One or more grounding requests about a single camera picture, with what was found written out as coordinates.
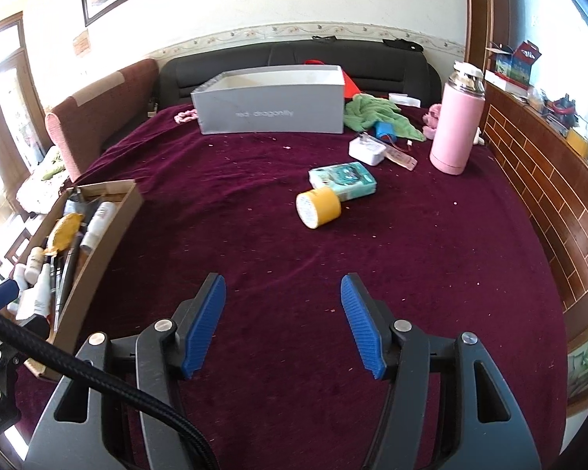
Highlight white spray bottle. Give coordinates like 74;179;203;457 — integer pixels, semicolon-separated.
15;263;51;320

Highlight white bottle red label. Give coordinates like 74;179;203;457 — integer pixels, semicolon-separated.
24;246;45;286

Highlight yellow padded envelope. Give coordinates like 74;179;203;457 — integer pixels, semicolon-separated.
44;212;85;256

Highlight black marker purple cap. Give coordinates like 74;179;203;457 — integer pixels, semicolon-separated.
55;231;83;323

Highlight white bottle small label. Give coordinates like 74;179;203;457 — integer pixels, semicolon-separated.
80;201;118;255

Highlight white lotion bottle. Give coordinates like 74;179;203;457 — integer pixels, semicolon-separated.
7;263;29;315

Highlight cardboard tray box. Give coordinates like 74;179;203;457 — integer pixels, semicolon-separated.
20;179;143;382

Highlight maroon headboard cushion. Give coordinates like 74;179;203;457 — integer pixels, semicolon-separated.
45;58;159;179

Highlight teal tissue pack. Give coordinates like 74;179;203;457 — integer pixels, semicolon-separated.
308;161;377;202

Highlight pink label strip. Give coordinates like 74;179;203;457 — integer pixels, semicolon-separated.
385;148;417;171

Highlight pink thermos flask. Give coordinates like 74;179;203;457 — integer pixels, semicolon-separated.
429;61;485;175

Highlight white charger on bed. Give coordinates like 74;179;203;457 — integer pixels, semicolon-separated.
348;135;387;166

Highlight blue small object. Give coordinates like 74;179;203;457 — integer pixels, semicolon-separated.
374;121;397;143

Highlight pink cloth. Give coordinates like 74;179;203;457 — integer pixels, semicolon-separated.
423;104;442;140

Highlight green cloth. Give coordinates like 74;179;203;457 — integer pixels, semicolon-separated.
343;94;426;142

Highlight red bag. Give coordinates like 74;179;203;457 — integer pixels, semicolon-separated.
303;58;361;100

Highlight grey shoe box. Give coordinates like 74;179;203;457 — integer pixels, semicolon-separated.
191;65;344;135

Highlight books on sill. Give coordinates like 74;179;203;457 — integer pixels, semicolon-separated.
485;40;541;89

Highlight black leather headboard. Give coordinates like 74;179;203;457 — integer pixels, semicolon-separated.
99;38;443;153

